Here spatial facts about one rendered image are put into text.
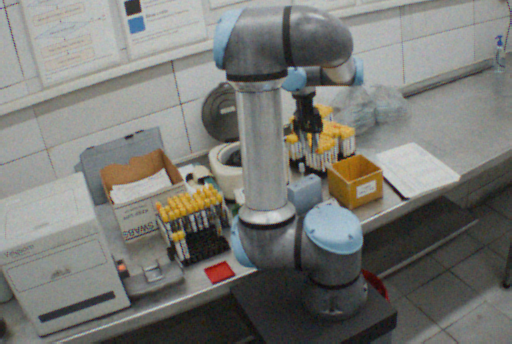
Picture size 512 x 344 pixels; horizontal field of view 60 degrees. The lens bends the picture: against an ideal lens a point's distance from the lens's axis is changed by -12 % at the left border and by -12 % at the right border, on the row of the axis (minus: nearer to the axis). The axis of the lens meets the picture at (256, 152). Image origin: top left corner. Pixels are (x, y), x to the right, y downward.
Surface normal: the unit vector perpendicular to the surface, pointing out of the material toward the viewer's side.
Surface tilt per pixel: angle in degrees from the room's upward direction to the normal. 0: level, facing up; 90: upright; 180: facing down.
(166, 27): 94
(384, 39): 90
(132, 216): 87
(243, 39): 75
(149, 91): 90
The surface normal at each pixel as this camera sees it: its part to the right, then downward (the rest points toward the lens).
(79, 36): 0.41, 0.42
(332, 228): 0.00, -0.85
